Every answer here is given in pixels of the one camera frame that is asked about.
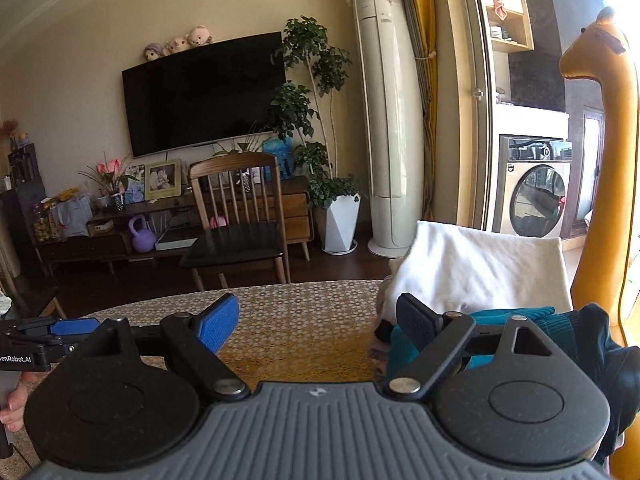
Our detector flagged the princess picture card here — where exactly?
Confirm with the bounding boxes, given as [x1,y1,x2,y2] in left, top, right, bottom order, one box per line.
[124,164,146,204]

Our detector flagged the grey shopping bag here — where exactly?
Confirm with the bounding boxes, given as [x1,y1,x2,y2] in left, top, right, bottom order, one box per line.
[50,194,95,238]

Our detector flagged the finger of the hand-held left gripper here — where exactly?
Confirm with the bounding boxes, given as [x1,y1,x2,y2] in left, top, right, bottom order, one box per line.
[27,334,86,358]
[0,317,103,338]

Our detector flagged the potted green tree white planter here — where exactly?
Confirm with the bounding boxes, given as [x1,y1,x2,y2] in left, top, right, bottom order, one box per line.
[267,16,362,256]

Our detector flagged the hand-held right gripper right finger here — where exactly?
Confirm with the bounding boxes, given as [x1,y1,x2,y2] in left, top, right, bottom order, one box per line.
[384,292,556,401]

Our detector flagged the dark navy garment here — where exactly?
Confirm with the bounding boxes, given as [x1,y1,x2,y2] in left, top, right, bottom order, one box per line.
[565,302,640,466]

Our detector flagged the yellow giraffe toy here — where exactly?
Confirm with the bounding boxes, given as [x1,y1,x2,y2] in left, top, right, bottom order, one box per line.
[559,7,640,346]

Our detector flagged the yellow photo frame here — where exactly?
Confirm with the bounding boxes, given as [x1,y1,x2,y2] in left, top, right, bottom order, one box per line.
[144,159,182,200]

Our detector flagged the dried pink flowers vase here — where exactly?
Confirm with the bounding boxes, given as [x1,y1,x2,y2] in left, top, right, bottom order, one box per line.
[0,119,21,151]

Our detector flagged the white washing machine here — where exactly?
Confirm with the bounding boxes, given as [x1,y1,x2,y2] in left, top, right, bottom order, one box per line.
[492,134,573,238]

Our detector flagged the pink plush bear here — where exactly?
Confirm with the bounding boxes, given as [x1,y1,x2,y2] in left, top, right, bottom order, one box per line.
[186,25,215,48]

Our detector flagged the wooden wall shelf box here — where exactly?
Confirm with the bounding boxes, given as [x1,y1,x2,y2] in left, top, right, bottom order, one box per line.
[482,0,535,53]

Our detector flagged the glass sliding door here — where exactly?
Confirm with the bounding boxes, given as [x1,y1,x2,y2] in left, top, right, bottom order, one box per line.
[430,0,501,233]

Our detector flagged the flat white box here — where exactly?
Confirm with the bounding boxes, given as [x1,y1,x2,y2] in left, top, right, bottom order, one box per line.
[154,230,198,252]

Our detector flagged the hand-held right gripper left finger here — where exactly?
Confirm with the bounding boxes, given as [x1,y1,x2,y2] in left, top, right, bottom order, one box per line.
[82,292,251,403]

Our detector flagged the teal sweater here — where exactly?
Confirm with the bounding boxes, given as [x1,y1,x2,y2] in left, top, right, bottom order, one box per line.
[387,305,583,376]

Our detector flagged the yellow paper bag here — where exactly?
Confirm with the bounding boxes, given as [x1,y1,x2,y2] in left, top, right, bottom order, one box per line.
[42,187,81,208]

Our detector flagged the yellow and grey curtain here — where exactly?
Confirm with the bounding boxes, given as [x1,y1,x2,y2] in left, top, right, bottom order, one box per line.
[395,0,453,221]

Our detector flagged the white standing air conditioner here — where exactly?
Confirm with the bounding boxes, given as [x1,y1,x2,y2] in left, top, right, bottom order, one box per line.
[350,0,426,258]

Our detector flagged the black wall television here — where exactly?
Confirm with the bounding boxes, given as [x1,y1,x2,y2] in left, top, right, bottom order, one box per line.
[121,31,287,158]

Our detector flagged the blue printed box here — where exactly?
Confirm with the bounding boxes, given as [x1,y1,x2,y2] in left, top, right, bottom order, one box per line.
[262,137,297,181]

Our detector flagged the person's left hand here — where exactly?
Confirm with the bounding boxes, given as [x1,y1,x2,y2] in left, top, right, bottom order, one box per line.
[0,372,38,431]

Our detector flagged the jar of gold chocolates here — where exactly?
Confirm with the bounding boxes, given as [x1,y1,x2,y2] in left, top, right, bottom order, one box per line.
[31,204,53,243]

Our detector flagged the pink flowers in patterned vase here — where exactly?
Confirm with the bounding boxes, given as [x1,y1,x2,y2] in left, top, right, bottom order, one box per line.
[77,152,140,211]

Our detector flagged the wooden television cabinet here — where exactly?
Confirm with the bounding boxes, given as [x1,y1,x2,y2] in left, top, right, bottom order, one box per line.
[35,175,316,271]

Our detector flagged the black drinks machine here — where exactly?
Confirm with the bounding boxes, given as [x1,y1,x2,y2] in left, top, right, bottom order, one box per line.
[7,144,37,183]

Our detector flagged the purple kettlebell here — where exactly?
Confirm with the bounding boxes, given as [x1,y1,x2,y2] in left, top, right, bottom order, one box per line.
[127,215,157,253]

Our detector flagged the black cabinet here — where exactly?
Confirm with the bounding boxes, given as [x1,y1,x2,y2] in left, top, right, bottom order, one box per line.
[0,182,46,266]

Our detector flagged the white cartoon print T-shirt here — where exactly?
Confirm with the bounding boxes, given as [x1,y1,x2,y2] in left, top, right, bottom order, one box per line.
[390,220,573,313]

